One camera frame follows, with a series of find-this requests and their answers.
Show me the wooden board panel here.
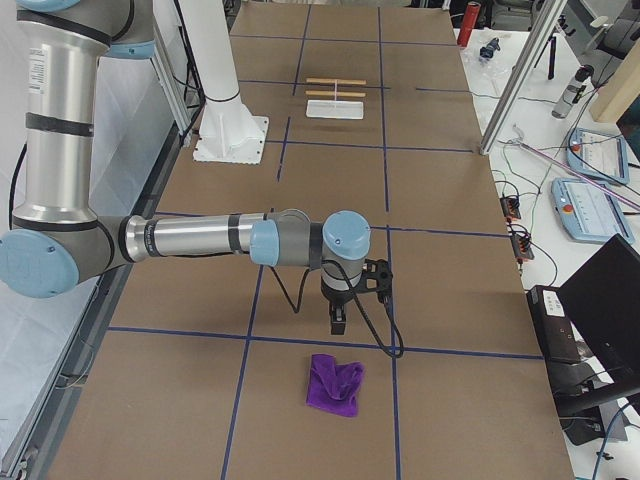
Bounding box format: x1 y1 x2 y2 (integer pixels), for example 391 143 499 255
589 0 640 124

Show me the black laptop computer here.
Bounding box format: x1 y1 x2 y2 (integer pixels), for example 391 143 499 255
526 233 640 371

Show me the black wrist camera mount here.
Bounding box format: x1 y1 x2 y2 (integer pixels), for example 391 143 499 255
356 259 393 305

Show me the orange connector block far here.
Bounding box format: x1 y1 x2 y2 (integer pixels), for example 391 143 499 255
500 196 521 223

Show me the near blue teach pendant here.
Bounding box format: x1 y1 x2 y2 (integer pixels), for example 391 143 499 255
551 178 635 244

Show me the white wooden towel rack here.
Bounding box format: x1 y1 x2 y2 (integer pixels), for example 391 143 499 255
305 77 367 120

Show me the purple towel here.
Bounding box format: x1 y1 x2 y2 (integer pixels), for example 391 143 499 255
306 354 365 418

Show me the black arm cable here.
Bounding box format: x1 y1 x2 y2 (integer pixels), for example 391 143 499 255
267 259 405 359

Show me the grey water bottle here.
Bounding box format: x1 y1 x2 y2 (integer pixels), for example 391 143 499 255
551 64 594 119

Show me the orange connector block near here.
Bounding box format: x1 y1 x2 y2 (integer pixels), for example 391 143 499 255
510 231 535 263

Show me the black monitor stand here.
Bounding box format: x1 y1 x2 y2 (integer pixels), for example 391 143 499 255
547 359 640 447

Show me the red cylinder bottle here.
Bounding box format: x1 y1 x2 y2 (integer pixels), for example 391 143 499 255
457 1 481 48

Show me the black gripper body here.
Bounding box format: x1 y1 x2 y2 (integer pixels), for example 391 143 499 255
321 285 355 316

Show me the aluminium frame post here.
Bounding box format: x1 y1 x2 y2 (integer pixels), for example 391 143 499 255
479 0 567 155

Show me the blue teach pendant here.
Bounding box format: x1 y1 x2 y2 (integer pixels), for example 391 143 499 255
551 178 635 244
567 128 630 185

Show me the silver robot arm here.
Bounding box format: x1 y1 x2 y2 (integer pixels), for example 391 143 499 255
1 1 374 335

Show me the pink metal rod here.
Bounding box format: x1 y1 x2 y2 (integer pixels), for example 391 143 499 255
516 142 640 211

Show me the orange connector block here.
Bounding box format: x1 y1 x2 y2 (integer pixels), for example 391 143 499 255
510 231 535 263
500 196 521 223

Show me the blue black handheld tool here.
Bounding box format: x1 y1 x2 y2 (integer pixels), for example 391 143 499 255
479 37 501 61

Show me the far blue teach pendant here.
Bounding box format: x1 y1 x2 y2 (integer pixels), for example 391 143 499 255
567 128 630 185

